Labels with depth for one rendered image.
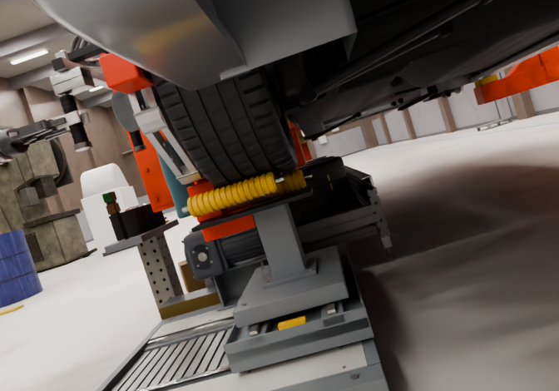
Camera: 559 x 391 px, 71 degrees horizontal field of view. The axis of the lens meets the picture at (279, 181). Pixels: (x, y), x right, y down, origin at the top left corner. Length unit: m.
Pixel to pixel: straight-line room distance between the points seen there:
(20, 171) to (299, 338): 8.19
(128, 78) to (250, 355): 0.70
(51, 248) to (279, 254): 7.94
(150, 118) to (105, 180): 6.37
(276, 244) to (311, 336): 0.29
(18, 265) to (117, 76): 4.62
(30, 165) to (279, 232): 8.04
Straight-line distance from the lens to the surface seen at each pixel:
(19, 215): 9.25
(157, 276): 1.96
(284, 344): 1.03
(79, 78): 1.17
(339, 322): 1.01
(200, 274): 1.52
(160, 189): 1.73
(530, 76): 4.01
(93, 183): 7.42
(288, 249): 1.16
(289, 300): 1.04
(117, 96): 1.28
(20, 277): 5.43
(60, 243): 8.80
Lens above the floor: 0.54
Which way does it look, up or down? 2 degrees down
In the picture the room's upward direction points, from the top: 18 degrees counter-clockwise
